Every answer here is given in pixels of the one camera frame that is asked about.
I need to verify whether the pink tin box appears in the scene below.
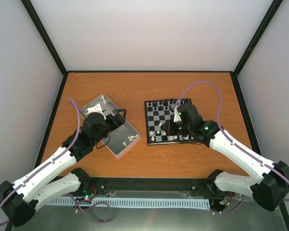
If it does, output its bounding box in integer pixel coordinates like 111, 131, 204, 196
102, 121, 141, 159

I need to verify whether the gold tin lid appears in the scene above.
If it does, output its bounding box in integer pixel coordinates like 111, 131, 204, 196
79, 94, 118, 118

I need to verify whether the black white chess board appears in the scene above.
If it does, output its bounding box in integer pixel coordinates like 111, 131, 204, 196
144, 99, 200, 145

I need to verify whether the small circuit board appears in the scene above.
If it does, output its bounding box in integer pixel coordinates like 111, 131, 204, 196
76, 186, 97, 205

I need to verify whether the white bishop in tin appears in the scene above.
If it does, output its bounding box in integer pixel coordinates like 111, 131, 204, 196
128, 134, 138, 141

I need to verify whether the light blue cable duct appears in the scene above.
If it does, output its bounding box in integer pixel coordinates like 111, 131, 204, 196
45, 197, 211, 210

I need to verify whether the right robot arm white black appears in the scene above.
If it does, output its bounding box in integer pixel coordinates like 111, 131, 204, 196
162, 102, 289, 211

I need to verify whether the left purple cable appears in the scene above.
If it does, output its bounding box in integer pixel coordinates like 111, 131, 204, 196
0, 98, 84, 227

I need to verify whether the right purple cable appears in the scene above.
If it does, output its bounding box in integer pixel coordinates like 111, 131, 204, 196
177, 81, 289, 200

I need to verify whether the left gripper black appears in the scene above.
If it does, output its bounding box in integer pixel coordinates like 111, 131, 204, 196
92, 109, 127, 145

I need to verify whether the black frame rail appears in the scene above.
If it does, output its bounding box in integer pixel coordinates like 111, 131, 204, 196
90, 178, 211, 197

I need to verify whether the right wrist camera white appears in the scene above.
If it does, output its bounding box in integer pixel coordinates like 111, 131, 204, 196
172, 105, 182, 123

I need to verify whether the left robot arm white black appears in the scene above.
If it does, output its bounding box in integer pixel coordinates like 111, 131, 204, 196
0, 109, 127, 227

